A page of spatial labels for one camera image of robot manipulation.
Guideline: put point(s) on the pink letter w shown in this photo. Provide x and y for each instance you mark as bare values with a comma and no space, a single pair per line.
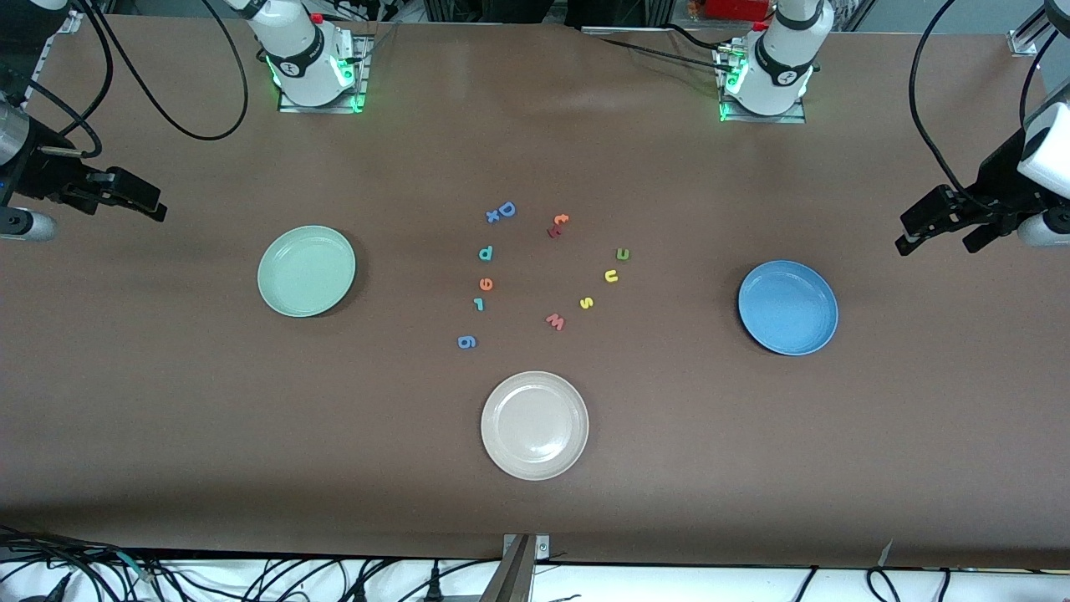
556,322

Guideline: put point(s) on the black power plug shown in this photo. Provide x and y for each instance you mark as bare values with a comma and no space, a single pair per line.
435,589

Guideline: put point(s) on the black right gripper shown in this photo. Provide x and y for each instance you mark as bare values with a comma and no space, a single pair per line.
43,177

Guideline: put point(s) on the pale green plate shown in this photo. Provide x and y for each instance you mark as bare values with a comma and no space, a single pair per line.
305,272

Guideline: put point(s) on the red box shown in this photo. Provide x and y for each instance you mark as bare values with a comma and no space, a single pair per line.
736,8

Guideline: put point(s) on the white tape scrap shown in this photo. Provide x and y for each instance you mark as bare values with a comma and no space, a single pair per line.
884,552

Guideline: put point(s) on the blue plate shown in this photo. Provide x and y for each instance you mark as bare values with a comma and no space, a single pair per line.
786,308

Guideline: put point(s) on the aluminium frame rail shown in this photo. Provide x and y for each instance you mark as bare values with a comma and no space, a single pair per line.
42,71
1024,42

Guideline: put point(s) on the teal letter d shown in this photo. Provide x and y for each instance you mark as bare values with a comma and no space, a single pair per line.
491,251

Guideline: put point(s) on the blue letter D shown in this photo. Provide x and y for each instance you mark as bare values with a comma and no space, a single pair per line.
512,210

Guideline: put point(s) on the beige plate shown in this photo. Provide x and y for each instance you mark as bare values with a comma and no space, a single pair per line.
535,426

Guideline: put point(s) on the blue letter g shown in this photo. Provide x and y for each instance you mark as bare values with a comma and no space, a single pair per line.
461,342

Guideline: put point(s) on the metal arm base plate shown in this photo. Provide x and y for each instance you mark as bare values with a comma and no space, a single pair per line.
360,84
761,119

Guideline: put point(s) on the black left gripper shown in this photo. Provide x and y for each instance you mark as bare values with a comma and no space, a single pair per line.
1000,180

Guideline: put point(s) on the metal mount post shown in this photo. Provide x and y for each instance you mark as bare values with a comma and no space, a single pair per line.
514,577

